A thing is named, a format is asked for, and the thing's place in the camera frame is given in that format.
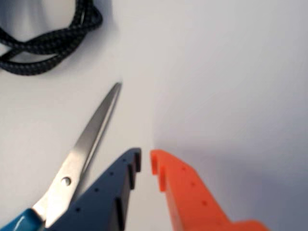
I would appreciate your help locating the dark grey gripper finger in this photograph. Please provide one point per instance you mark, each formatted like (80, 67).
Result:
(106, 190)

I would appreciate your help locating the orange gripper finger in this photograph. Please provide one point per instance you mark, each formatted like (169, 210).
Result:
(190, 197)

